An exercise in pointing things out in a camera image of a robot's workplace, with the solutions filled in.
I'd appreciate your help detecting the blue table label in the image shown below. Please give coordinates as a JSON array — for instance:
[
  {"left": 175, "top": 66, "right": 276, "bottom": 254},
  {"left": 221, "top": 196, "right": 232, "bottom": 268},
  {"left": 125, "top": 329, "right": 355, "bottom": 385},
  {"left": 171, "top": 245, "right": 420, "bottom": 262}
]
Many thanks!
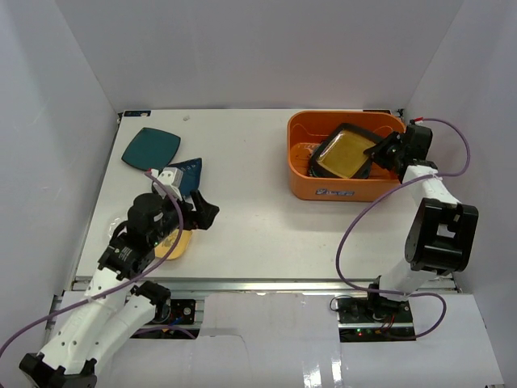
[{"left": 123, "top": 110, "right": 151, "bottom": 117}]

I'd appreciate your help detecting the yellow rounded plate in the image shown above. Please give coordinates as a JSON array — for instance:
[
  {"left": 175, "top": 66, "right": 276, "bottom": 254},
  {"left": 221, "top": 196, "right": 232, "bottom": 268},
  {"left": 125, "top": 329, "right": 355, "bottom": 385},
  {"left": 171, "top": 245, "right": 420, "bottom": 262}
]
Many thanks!
[{"left": 154, "top": 230, "right": 193, "bottom": 260}]

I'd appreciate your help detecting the teal square plate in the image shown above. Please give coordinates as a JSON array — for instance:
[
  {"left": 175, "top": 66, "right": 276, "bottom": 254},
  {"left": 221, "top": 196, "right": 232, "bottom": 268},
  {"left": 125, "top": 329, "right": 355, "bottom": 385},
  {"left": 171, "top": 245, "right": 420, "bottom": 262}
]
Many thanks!
[{"left": 121, "top": 127, "right": 181, "bottom": 171}]

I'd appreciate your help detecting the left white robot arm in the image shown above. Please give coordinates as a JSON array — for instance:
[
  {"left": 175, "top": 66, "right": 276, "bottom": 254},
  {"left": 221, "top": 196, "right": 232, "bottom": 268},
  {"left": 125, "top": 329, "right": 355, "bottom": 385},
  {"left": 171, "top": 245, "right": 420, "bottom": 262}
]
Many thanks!
[{"left": 19, "top": 191, "right": 220, "bottom": 387}]

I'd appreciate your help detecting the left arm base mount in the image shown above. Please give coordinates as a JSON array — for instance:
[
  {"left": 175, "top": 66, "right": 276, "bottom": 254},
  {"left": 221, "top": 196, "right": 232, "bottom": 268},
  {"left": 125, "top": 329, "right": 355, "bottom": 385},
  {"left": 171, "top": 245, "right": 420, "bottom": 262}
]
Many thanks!
[{"left": 152, "top": 299, "right": 196, "bottom": 326}]

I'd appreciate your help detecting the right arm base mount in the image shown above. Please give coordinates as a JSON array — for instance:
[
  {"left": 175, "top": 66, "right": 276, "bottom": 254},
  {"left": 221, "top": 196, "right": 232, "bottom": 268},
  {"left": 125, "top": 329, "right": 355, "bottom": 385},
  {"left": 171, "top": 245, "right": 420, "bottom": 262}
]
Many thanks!
[{"left": 329, "top": 295, "right": 414, "bottom": 327}]

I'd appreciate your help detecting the aluminium table front rail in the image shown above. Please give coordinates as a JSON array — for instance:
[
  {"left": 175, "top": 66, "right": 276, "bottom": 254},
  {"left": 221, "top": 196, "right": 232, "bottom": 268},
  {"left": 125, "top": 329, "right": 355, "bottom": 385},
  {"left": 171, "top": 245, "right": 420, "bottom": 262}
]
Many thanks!
[{"left": 72, "top": 277, "right": 457, "bottom": 293}]

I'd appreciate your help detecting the orange plastic bin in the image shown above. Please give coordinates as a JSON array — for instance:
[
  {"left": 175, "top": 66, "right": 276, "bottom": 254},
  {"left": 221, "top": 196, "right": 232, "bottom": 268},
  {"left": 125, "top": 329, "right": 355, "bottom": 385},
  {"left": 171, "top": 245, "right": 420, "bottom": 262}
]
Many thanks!
[{"left": 287, "top": 110, "right": 405, "bottom": 202}]

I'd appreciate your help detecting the black and amber square plate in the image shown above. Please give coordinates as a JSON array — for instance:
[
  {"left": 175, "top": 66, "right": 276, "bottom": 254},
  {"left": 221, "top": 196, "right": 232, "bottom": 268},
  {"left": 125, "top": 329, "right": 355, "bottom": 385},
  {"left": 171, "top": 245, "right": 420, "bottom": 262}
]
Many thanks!
[{"left": 308, "top": 123, "right": 383, "bottom": 179}]

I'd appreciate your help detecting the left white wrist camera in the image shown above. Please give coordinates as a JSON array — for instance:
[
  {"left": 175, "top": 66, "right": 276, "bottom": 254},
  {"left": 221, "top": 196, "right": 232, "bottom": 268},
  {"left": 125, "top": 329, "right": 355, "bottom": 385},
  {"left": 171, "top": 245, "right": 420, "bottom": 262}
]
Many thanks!
[{"left": 149, "top": 167, "right": 183, "bottom": 200}]

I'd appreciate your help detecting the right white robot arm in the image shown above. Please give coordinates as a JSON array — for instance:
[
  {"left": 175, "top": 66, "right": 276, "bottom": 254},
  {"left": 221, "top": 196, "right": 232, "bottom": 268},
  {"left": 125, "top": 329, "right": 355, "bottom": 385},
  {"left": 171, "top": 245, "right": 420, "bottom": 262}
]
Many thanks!
[{"left": 364, "top": 119, "right": 479, "bottom": 323}]

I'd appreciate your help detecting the dark blue shell plate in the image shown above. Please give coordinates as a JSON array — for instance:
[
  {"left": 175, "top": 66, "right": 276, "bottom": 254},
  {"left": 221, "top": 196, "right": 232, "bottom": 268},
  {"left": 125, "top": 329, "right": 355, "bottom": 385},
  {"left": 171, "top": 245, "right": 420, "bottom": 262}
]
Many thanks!
[{"left": 160, "top": 158, "right": 202, "bottom": 198}]

